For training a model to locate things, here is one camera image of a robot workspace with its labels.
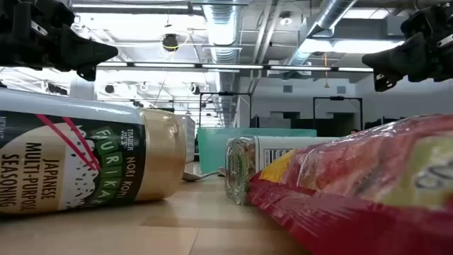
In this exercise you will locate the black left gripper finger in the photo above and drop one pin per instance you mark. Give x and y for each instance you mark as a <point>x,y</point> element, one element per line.
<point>87,73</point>
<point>85,51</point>

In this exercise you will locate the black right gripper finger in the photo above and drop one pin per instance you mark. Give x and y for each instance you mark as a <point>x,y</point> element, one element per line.
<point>400,56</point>
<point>383,80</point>

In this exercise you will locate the furikake seasoning jar gold lid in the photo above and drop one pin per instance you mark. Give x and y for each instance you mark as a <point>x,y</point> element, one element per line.
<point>88,159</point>

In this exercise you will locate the silver metal spoon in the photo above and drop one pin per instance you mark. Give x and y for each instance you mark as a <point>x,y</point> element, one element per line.
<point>193,176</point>

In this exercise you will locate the glass spice jar white lid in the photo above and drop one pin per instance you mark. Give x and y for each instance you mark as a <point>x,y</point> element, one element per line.
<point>244,166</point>

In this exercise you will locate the red Maruchan ramen packet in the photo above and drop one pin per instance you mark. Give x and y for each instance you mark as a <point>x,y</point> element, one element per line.
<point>354,195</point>

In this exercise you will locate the white perforated storage bin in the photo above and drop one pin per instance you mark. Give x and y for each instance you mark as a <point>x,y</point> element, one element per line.
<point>189,138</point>

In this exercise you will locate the long ceiling light strip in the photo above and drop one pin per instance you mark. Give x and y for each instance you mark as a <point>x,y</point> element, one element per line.
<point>230,66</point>

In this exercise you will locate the teal translucent plastic tray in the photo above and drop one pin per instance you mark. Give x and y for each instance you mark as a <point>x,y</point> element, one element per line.
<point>212,152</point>

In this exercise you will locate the silver ventilation duct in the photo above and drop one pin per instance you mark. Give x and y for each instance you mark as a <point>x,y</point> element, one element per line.
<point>223,32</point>
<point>329,14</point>

